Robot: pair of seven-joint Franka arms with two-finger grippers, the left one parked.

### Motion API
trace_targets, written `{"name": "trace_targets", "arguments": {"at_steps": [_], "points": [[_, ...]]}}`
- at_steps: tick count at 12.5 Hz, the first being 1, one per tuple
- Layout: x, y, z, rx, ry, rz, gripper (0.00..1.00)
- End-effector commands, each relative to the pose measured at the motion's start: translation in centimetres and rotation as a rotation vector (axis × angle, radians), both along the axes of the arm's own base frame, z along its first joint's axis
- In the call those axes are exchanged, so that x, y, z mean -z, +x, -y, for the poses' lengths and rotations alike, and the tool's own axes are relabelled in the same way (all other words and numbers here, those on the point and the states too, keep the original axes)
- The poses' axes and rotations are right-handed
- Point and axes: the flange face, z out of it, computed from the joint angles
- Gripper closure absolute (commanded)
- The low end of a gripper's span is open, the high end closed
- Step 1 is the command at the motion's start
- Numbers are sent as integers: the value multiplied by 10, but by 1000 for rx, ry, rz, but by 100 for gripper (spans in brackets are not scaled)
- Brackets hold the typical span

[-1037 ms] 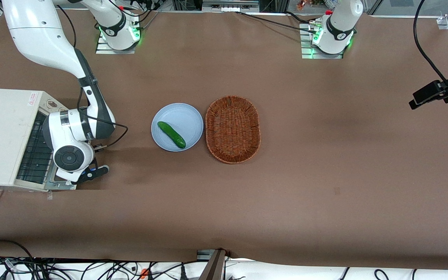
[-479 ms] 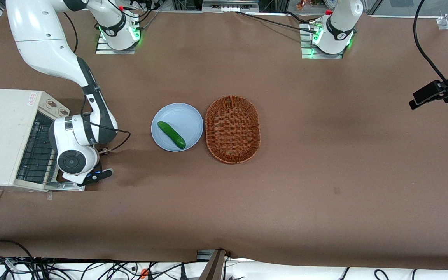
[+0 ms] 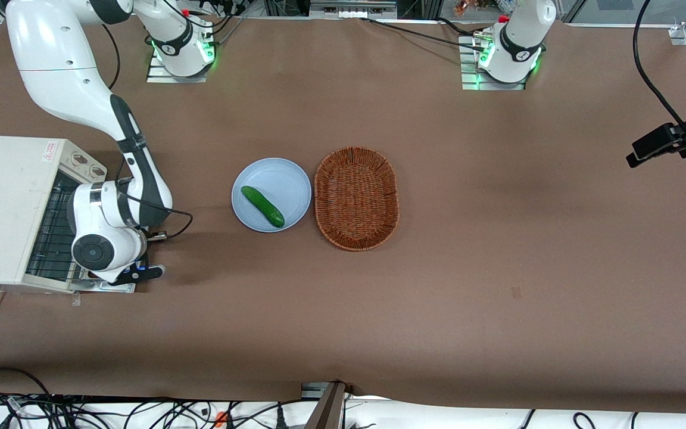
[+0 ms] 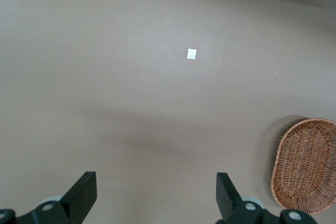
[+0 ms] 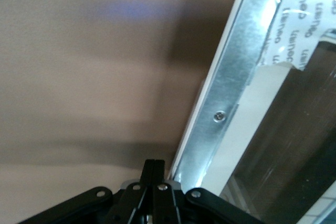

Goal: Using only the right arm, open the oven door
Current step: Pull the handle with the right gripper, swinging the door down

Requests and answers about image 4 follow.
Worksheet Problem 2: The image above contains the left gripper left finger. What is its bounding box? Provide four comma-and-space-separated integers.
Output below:
0, 171, 98, 224

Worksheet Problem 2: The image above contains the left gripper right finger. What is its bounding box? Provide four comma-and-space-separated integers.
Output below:
215, 172, 320, 224

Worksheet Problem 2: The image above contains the brown oval wicker basket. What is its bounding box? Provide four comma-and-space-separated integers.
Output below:
270, 118, 336, 215

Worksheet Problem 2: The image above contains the brown table cover sheet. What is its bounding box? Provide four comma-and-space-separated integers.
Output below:
0, 0, 336, 224

